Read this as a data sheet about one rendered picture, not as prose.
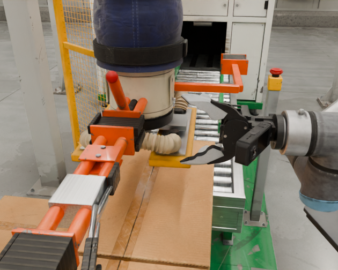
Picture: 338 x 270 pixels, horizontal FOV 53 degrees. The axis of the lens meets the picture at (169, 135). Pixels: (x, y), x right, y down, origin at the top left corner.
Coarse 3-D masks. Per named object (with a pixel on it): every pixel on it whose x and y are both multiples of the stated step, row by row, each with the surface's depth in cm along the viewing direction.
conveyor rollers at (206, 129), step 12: (180, 72) 347; (192, 72) 346; (204, 72) 351; (216, 72) 350; (216, 96) 286; (228, 96) 285; (204, 120) 240; (156, 132) 228; (204, 132) 223; (216, 132) 223; (216, 168) 183; (228, 168) 183; (216, 180) 175; (228, 180) 174; (228, 192) 166
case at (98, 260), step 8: (80, 256) 77; (80, 264) 75; (96, 264) 75; (104, 264) 75; (112, 264) 75; (120, 264) 75; (128, 264) 75; (136, 264) 75; (144, 264) 75; (152, 264) 75
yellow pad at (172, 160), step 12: (180, 108) 99; (192, 108) 107; (192, 120) 99; (168, 132) 85; (180, 132) 90; (192, 132) 91; (192, 144) 86; (156, 156) 80; (168, 156) 80; (180, 156) 80
